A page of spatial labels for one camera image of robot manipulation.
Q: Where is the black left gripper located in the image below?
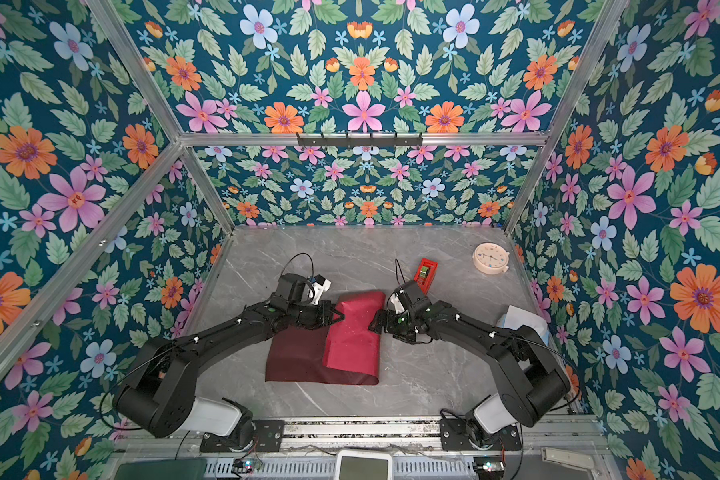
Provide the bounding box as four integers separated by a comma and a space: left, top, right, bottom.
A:
287, 298, 348, 329

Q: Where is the maroon wrapping paper sheet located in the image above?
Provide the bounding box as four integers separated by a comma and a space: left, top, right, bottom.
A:
265, 291, 385, 385

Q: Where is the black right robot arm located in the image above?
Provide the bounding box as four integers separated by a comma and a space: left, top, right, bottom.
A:
368, 281, 571, 449

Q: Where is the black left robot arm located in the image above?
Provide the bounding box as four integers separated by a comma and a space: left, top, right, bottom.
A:
112, 273, 344, 438

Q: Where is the red tape dispenser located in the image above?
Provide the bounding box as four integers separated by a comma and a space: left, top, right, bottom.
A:
414, 258, 438, 294

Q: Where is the white tissue paper piece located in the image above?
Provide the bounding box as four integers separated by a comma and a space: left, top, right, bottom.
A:
497, 306, 550, 345

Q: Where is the white screen device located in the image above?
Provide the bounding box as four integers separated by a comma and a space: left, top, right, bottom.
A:
333, 449, 394, 480

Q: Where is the white power strip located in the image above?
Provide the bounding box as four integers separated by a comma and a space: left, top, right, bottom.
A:
541, 447, 595, 471

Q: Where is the dark green pad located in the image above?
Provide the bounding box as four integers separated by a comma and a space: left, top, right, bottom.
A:
114, 458, 207, 480

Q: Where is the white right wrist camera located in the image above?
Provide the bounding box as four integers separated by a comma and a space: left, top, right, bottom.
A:
390, 293, 406, 314

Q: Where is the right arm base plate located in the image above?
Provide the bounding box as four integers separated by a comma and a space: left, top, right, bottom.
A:
438, 414, 522, 452

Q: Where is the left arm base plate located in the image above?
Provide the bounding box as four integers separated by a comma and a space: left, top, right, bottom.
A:
200, 420, 285, 453

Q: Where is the black hook rail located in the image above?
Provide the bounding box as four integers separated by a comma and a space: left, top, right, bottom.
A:
296, 133, 424, 148

